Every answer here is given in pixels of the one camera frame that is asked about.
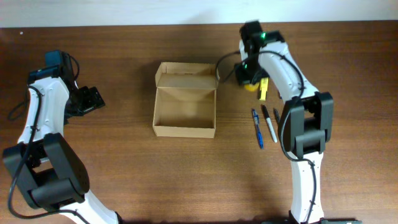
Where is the yellow tape roll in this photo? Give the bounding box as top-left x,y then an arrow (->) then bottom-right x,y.
244,83 -> 259,92

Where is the yellow highlighter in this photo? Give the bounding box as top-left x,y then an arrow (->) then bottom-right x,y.
258,78 -> 269,101

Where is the black grey permanent marker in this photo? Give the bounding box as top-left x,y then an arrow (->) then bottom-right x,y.
261,105 -> 277,143

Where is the blue ballpoint pen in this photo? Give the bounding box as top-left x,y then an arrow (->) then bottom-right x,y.
251,109 -> 264,149

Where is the brown cardboard box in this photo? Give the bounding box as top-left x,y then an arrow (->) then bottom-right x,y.
152,62 -> 218,138

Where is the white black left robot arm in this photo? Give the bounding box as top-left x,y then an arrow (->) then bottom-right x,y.
2,50 -> 123,223

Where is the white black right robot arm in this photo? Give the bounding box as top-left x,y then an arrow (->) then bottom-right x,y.
234,21 -> 333,223

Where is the dark mechanical pencil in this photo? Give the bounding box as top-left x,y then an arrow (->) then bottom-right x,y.
273,108 -> 280,124

